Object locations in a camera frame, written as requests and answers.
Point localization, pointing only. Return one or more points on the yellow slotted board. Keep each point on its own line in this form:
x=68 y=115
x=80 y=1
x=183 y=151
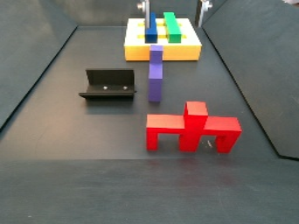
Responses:
x=187 y=50

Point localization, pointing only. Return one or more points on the blue bar block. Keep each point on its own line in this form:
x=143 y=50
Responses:
x=151 y=31

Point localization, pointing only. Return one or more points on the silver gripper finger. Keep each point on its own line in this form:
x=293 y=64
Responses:
x=145 y=7
x=206 y=5

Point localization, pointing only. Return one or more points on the black angle bracket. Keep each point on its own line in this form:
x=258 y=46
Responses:
x=110 y=83

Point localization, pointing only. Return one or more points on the red bridge block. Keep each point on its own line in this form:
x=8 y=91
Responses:
x=191 y=125

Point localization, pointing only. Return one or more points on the green bar block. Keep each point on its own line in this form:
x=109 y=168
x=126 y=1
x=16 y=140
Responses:
x=173 y=28

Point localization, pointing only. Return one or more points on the purple bridge block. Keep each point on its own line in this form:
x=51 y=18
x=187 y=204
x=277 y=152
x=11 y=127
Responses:
x=155 y=73

